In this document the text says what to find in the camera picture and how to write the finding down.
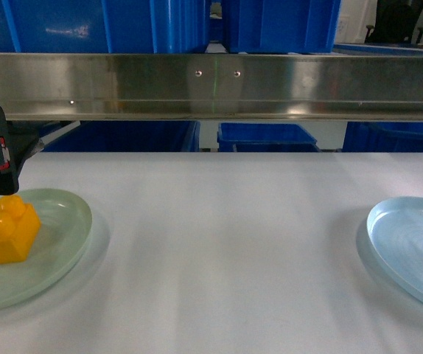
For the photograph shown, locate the large blue bin upper left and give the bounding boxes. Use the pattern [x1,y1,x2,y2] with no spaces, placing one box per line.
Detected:
[0,1,211,54]

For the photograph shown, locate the blue bin lower middle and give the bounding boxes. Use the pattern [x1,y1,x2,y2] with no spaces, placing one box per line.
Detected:
[217,122,320,153]

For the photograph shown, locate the blue bin lower right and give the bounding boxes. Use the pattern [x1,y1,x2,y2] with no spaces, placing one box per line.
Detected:
[342,122,423,153]

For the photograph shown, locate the light blue plate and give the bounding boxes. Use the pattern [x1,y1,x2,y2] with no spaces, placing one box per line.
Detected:
[366,196,423,303]

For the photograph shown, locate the light green plate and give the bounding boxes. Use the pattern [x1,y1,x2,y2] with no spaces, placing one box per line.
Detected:
[0,189,93,309]

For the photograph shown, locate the yellow toy block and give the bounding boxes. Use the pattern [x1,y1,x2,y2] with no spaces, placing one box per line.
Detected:
[0,195,41,265]

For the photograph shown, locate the blue bin lower left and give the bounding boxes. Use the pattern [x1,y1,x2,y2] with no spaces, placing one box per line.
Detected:
[44,121,200,153]

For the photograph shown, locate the blue bin upper middle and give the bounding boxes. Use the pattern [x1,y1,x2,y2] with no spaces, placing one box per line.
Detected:
[221,0,341,54]

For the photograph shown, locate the black office chair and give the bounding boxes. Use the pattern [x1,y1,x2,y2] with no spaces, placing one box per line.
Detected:
[364,0,423,44]

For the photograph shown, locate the stainless steel shelf rail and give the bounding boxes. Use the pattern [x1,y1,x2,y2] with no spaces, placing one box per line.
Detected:
[0,53,423,122]

